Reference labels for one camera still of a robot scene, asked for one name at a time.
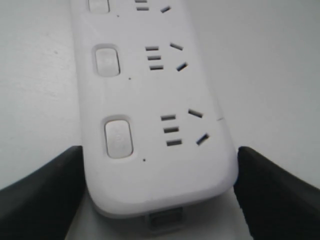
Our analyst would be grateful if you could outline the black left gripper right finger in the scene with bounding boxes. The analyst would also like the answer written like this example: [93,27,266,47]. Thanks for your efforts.
[233,146,320,240]

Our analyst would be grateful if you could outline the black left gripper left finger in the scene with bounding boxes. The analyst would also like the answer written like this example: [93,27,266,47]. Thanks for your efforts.
[0,145,86,240]

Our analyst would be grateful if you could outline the white power strip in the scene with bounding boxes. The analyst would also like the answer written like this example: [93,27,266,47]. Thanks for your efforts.
[70,0,238,231]

